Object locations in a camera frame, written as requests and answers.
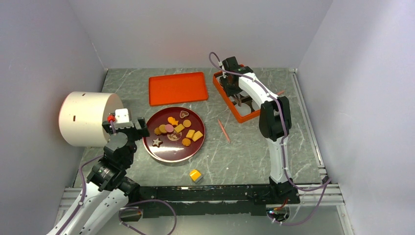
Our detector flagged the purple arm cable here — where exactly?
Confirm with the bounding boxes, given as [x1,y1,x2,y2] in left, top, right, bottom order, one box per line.
[208,51,332,227]
[55,113,117,235]

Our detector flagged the pink stick near plate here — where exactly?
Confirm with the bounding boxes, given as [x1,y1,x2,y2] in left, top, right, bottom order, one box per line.
[218,119,231,143]

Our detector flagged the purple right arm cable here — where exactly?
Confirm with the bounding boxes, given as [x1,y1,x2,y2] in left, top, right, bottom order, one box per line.
[208,51,332,227]

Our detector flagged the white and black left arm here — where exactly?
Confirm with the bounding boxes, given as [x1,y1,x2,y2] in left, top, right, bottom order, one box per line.
[49,115,150,235]

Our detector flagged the brown round cookie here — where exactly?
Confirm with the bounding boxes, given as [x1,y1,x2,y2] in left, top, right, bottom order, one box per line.
[159,124,167,134]

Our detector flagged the dark red round plate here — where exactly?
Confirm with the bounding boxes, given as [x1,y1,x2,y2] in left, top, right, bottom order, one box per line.
[143,107,206,163]

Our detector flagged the orange box lid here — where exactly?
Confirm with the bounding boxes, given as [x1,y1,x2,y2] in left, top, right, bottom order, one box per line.
[148,71,209,106]

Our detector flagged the fish shaped orange cookie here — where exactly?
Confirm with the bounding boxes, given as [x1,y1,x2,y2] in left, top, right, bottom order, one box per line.
[167,117,179,126]

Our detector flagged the heart shaped chocolate cookie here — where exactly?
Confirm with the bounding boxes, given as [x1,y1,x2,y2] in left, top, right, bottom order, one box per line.
[179,110,189,119]

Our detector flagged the pink round cookie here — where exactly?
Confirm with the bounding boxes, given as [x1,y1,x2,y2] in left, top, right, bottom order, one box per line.
[165,124,174,133]

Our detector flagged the rectangular butter biscuit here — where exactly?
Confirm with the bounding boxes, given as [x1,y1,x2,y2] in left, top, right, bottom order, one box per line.
[192,131,204,142]

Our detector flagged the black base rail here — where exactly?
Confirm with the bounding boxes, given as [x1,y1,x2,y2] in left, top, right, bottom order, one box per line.
[128,183,300,218]

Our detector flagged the star shaped iced cookie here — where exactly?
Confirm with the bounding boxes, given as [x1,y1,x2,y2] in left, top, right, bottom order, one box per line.
[152,138,163,148]

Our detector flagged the yellow small block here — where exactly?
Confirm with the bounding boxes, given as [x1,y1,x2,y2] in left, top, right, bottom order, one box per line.
[189,169,203,183]

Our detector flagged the round orange cookie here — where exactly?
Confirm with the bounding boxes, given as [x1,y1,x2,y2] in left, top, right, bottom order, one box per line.
[182,138,191,147]

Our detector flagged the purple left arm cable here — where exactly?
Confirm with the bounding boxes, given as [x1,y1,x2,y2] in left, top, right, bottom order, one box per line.
[55,113,117,235]

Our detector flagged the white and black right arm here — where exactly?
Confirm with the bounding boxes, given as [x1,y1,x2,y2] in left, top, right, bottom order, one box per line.
[218,57,300,204]

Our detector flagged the metal tongs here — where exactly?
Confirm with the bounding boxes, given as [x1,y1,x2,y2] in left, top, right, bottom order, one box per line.
[232,94,243,107]

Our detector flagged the orange compartment box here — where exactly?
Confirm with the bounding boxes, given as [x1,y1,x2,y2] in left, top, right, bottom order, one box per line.
[213,62,278,123]

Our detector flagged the white cylinder container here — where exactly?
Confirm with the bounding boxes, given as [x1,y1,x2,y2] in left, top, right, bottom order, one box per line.
[58,92,124,147]

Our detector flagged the round tan cookie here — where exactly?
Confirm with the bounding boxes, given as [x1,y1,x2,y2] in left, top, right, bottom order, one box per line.
[183,119,192,128]

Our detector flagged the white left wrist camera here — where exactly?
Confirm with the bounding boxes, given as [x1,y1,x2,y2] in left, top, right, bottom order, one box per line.
[115,108,131,125]

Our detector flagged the brown scalloped cookie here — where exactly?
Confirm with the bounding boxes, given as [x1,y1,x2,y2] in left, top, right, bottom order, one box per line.
[154,127,162,136]

